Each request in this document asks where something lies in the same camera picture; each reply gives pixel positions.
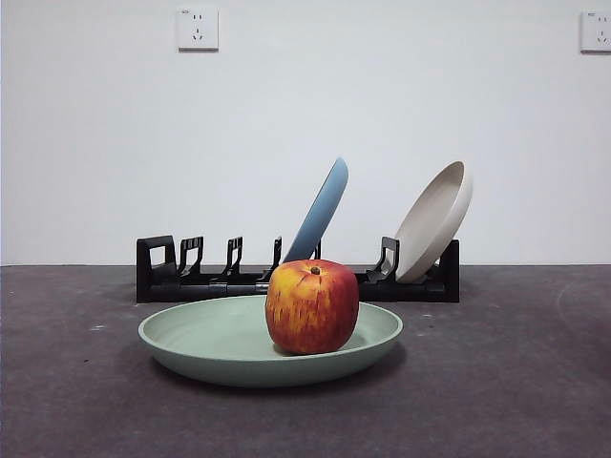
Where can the red yellow apple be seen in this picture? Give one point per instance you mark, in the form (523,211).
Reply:
(310,310)

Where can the green round plate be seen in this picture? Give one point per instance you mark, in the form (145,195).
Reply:
(215,343)

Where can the beige round plate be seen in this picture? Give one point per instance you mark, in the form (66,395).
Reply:
(429,224)

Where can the blue round plate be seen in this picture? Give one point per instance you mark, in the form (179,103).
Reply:
(320,214)

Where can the black plate rack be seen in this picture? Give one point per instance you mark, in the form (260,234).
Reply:
(157,286)

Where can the white wall socket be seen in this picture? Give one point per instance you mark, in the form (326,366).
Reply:
(198,29)
(599,31)

